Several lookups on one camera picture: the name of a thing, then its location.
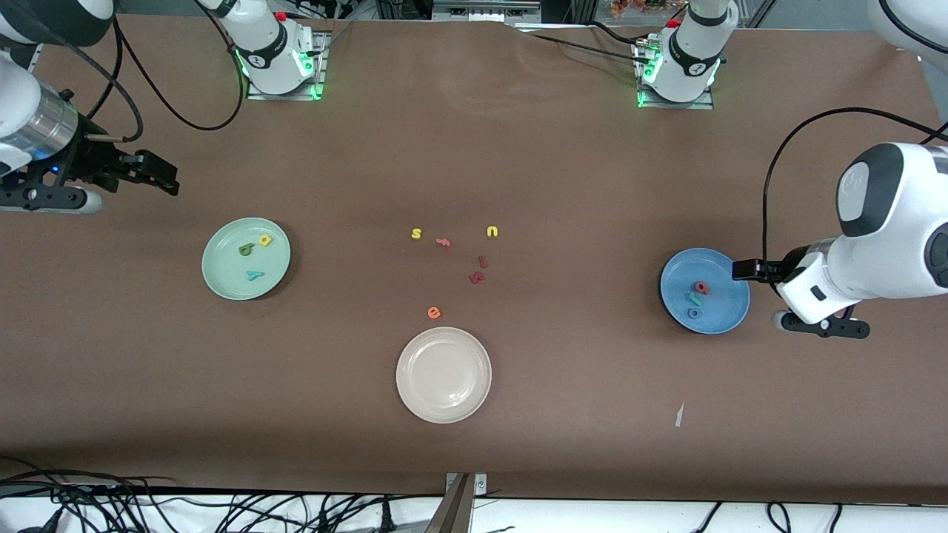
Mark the green plate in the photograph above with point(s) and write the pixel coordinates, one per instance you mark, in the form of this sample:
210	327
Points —
222	266

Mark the brown table cover sheet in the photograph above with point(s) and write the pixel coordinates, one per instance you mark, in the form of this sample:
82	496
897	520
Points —
474	133

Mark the grey metal bracket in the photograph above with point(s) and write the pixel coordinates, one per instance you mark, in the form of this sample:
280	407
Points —
459	507

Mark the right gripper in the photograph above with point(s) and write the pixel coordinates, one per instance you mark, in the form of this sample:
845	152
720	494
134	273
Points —
87	157

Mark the orange artificial flowers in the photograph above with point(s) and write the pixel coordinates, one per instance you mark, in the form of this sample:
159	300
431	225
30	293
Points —
629	7

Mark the beige plate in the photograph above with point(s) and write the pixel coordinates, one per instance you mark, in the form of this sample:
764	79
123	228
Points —
444	374

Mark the white paper scrap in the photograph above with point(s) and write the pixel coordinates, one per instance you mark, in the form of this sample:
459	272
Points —
679	416

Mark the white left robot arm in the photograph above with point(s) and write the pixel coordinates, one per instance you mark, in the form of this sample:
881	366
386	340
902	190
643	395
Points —
896	222

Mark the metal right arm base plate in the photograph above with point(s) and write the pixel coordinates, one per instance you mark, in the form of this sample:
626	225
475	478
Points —
315	92

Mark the blue plate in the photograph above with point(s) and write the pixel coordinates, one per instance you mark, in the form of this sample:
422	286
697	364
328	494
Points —
722	289

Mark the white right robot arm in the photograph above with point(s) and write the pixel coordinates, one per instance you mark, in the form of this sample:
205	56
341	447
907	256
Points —
266	52

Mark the green foam letter a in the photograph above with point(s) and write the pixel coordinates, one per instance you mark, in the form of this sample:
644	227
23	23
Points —
242	252

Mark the teal foam letter y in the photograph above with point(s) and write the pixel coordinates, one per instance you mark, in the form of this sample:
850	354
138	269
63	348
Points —
255	276

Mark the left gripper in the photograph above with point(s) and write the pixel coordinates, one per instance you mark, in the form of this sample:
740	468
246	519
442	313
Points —
778	269

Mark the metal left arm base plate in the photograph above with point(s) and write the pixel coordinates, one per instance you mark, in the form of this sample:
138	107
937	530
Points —
703	106

